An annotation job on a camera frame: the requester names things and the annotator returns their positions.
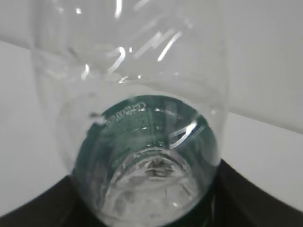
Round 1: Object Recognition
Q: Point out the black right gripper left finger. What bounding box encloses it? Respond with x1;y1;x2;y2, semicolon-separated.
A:
0;176;104;227

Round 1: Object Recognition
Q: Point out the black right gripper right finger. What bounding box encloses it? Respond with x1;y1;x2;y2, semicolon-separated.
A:
171;160;303;227

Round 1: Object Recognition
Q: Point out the clear water bottle green label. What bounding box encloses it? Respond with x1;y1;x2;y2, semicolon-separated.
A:
31;0;228;227

